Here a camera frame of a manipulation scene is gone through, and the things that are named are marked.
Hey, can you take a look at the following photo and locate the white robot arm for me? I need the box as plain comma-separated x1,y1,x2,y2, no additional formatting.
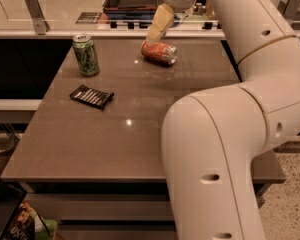
147,0,300,240

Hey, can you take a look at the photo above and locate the brown snack bag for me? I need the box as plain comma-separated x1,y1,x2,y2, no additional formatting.
3,202,37,240

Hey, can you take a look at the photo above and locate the upper grey drawer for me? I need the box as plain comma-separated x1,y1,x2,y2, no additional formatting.
26,194,173,222

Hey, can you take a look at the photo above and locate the black bin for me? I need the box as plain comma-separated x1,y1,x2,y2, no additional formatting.
0,182,26,240

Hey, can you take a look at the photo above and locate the grey drawer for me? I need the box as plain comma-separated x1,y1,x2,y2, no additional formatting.
26,194,173,222
58,225,178,240

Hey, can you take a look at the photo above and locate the green soda can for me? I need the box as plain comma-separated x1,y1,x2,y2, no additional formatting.
72,34,100,77

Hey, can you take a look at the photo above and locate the green bag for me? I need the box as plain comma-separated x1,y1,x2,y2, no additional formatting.
35,217,57,240

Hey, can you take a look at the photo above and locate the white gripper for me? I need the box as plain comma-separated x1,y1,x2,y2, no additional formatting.
146,0,197,44

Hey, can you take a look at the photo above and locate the left metal glass bracket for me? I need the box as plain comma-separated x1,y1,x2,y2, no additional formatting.
24,0,50,35

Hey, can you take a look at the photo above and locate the black striped snack packet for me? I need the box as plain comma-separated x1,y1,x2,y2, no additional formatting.
70,85,114,110

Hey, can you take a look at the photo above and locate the lower grey drawer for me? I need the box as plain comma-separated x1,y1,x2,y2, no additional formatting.
58,225,178,240

